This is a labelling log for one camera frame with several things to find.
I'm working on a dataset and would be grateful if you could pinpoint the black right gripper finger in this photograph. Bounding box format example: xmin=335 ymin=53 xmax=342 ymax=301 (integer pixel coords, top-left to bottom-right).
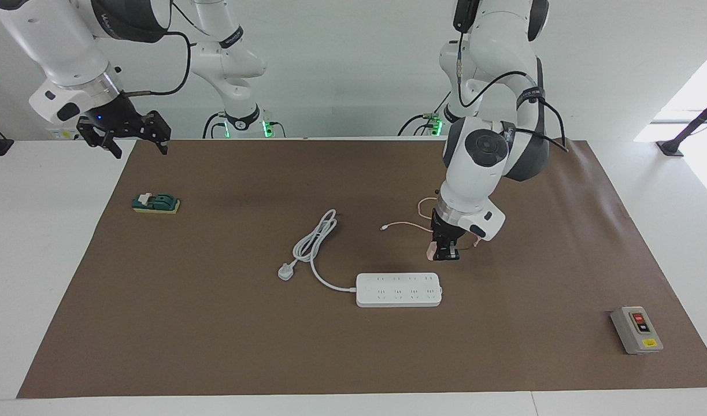
xmin=77 ymin=124 xmax=123 ymax=159
xmin=136 ymin=111 xmax=172 ymax=155

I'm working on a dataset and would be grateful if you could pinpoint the green circuit board module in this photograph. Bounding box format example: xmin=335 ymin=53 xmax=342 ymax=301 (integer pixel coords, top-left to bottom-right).
xmin=132 ymin=192 xmax=181 ymax=215

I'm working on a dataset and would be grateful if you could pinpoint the black angled stand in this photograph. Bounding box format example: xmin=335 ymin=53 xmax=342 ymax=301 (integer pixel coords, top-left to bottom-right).
xmin=656 ymin=94 xmax=707 ymax=157

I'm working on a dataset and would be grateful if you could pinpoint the brown table mat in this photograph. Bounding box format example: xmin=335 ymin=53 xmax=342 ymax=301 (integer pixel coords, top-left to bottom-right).
xmin=17 ymin=139 xmax=707 ymax=399

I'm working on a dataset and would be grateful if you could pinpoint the grey on-off switch box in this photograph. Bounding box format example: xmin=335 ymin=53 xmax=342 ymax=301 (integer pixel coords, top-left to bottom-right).
xmin=610 ymin=306 xmax=664 ymax=355

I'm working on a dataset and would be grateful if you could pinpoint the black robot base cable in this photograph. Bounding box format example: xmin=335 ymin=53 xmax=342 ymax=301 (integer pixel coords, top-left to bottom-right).
xmin=202 ymin=112 xmax=230 ymax=139
xmin=397 ymin=113 xmax=441 ymax=138

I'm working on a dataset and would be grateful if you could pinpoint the white power cord with plug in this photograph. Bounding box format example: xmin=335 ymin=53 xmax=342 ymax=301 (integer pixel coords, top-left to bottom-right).
xmin=277 ymin=209 xmax=358 ymax=292

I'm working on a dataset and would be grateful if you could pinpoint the white power strip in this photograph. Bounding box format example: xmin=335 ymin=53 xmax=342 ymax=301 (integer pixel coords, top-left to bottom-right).
xmin=356 ymin=273 xmax=443 ymax=308

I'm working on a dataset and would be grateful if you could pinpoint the pink charging cable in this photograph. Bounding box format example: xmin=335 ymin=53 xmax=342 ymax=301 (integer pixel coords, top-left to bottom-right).
xmin=380 ymin=196 xmax=484 ymax=249

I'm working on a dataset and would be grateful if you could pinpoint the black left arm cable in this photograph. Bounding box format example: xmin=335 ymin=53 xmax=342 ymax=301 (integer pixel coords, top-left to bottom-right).
xmin=457 ymin=35 xmax=568 ymax=154

